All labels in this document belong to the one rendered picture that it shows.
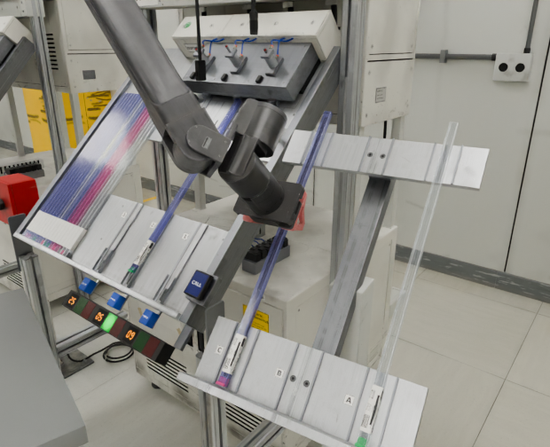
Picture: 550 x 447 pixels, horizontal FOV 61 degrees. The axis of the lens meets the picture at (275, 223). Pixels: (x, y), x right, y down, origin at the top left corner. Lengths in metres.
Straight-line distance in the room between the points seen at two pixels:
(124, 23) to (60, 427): 0.66
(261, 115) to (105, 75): 1.82
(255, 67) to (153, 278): 0.54
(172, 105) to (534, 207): 2.16
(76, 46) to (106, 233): 1.32
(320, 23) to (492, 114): 1.54
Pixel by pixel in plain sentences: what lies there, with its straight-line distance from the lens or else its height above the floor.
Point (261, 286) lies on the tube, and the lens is 0.76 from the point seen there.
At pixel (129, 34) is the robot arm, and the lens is 0.68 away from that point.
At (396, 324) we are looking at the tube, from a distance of 0.68.
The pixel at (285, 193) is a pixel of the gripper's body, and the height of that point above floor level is 1.00.
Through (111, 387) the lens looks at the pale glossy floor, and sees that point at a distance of 1.97.
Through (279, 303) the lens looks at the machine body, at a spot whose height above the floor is 0.60.
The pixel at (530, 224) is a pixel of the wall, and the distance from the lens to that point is 2.61.
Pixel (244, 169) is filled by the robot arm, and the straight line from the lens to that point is 0.62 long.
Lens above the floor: 1.21
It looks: 21 degrees down
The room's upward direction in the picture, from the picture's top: straight up
